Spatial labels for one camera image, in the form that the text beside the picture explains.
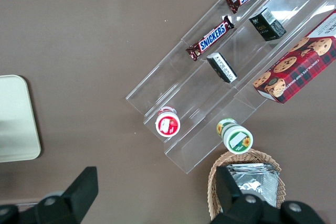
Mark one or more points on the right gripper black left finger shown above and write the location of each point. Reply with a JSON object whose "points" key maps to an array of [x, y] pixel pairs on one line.
{"points": [[78, 195]]}

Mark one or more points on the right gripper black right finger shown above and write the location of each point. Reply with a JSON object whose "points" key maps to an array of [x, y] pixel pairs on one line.
{"points": [[231, 197]]}

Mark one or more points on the light wicker basket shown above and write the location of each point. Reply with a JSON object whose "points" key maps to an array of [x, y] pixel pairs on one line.
{"points": [[214, 179]]}

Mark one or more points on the beige plastic tray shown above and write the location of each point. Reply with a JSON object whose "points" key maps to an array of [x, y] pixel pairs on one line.
{"points": [[15, 119]]}

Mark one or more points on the stacked foil containers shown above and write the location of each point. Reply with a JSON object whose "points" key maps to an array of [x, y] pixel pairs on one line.
{"points": [[257, 182]]}

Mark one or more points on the green lid yogurt cup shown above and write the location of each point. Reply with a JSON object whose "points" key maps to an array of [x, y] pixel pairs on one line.
{"points": [[237, 140]]}

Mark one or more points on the red lid yogurt cup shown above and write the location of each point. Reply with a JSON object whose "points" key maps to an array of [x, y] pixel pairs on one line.
{"points": [[167, 125]]}

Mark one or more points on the clear acrylic stepped stand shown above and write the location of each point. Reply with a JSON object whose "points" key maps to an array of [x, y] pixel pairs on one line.
{"points": [[204, 98]]}

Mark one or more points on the small black carton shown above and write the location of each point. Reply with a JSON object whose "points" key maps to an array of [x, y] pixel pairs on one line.
{"points": [[222, 68], [267, 24]]}

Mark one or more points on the red tartan cookie box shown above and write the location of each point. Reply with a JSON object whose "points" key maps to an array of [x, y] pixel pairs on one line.
{"points": [[296, 69]]}

